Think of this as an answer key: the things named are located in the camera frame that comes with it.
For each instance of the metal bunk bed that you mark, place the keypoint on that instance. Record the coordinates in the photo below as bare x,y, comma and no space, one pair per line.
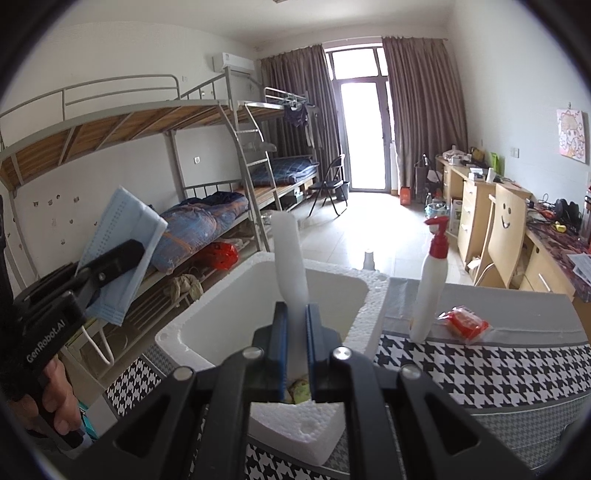
115,124
277,97

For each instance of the houndstooth tablecloth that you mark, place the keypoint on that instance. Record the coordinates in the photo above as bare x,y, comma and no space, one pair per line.
461,369

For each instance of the person's left hand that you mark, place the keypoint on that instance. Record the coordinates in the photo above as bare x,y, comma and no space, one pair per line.
67,406

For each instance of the loose papers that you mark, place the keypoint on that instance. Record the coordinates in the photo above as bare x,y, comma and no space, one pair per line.
582,264

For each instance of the white pump lotion bottle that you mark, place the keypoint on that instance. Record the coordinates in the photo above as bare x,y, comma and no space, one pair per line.
427,295

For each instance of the teal box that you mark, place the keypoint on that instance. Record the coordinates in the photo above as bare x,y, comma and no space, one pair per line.
87,420

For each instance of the black folding chair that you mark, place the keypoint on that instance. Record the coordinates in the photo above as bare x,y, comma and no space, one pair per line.
328,184

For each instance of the white plastic bucket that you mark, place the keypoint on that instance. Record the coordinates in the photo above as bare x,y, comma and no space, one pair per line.
436,210

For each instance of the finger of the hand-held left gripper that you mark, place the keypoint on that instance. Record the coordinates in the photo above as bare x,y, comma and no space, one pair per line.
115,267

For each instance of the beige crumpled clothes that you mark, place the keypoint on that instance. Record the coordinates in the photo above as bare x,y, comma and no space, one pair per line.
184,286

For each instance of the wooden desk with drawers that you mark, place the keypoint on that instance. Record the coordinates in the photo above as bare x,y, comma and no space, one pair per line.
471,207

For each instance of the wooden smiley face chair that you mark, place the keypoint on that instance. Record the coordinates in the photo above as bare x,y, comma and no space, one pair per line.
505,230

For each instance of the wall poster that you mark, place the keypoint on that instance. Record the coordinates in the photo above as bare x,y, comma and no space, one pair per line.
575,136

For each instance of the dark bag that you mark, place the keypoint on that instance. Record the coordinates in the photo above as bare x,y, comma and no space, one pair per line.
425,175

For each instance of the white air conditioner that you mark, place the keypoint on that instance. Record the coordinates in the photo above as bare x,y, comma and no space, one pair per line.
233,62

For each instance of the orange box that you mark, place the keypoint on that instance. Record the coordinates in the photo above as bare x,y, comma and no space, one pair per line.
406,196

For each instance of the green paper bag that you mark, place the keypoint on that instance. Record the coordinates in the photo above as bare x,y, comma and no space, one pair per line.
494,161

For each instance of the blue mattress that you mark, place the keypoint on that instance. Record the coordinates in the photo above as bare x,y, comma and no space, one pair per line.
286,168

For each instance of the black headphones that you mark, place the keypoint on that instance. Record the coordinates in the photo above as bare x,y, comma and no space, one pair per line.
568,212

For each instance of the bright blue face mask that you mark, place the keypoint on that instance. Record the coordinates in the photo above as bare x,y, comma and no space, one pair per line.
120,217

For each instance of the blue orange patterned quilt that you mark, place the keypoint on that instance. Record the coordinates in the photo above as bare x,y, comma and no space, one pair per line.
194,226

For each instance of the white foam box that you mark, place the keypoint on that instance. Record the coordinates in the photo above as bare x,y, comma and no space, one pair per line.
231,314

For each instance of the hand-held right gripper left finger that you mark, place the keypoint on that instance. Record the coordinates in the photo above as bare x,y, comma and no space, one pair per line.
279,350

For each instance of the long wooden desk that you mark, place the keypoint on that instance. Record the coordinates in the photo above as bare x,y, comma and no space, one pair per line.
549,272

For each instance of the brown curtain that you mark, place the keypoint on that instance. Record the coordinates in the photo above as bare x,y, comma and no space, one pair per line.
425,106
300,115

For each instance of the red plastic bag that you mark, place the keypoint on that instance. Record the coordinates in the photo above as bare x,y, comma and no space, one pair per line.
221,256

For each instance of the yellow foam net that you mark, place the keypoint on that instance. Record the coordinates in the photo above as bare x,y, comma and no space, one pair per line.
300,392

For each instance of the red snack packet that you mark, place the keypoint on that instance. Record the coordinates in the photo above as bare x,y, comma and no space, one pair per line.
464,323

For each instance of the dark hanging clothes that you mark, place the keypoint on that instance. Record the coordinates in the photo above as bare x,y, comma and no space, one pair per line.
295,115

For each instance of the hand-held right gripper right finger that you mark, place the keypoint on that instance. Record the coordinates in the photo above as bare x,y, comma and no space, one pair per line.
313,350

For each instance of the glass balcony door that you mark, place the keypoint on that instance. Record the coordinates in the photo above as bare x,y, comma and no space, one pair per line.
364,129

